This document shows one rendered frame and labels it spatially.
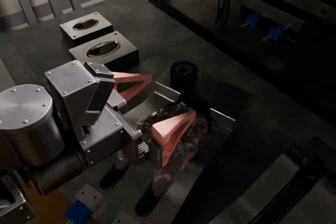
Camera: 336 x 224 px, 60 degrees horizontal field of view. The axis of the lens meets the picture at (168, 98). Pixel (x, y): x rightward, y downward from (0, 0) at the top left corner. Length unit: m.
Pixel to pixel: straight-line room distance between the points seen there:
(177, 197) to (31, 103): 0.47
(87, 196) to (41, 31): 0.86
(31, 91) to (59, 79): 0.03
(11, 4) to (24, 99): 2.79
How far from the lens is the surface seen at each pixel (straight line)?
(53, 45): 1.27
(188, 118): 0.38
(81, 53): 1.07
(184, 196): 0.69
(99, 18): 1.27
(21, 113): 0.29
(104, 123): 0.34
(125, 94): 0.44
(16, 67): 1.21
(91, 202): 0.69
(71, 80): 0.29
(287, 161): 0.71
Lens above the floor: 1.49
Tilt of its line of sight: 46 degrees down
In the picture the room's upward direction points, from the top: straight up
